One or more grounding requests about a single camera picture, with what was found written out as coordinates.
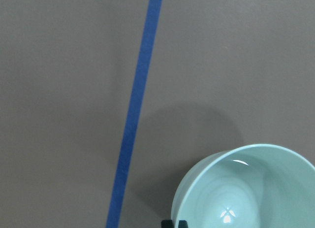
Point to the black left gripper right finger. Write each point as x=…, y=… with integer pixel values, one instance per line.
x=183, y=224

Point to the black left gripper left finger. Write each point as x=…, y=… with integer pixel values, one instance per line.
x=166, y=224

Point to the mint green bowl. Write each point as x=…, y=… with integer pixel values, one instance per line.
x=255, y=186

